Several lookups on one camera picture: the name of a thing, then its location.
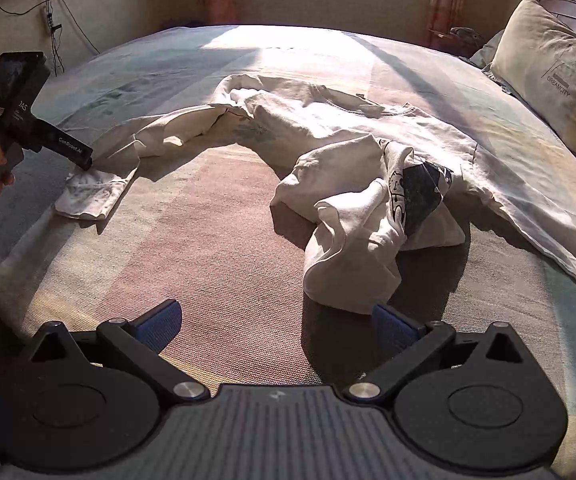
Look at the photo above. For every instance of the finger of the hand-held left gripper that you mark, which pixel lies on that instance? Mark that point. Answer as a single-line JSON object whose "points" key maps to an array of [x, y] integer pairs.
{"points": [[88, 163]]}

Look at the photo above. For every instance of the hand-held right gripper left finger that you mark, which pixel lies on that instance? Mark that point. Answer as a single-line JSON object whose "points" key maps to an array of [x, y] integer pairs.
{"points": [[160, 325]]}

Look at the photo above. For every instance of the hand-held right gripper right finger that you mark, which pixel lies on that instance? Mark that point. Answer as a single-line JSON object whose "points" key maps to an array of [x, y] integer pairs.
{"points": [[392, 330]]}

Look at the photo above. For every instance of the white printed long-sleeve shirt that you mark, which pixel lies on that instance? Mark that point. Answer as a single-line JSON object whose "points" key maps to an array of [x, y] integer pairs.
{"points": [[328, 120]]}

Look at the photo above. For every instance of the pastel checked bed sheet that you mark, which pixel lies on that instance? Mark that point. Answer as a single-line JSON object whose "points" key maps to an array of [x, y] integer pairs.
{"points": [[193, 240]]}

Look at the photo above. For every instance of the blue-grey pillow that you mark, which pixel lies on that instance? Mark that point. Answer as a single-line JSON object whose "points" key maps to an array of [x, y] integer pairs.
{"points": [[487, 55]]}

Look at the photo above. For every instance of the wooden nightstand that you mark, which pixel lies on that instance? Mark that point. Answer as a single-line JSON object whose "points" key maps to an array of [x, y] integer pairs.
{"points": [[442, 42]]}

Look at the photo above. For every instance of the grey rumpled cloth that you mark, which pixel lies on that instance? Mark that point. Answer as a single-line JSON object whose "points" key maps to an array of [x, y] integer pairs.
{"points": [[467, 34]]}

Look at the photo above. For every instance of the cream printed pillow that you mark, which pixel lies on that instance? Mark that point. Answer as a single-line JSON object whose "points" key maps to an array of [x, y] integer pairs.
{"points": [[552, 65]]}

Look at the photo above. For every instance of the wooden bed headboard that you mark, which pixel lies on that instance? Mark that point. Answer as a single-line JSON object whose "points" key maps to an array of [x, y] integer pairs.
{"points": [[572, 7]]}

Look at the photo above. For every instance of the white wall power strip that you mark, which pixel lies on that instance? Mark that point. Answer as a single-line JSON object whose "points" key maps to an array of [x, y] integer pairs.
{"points": [[50, 21]]}

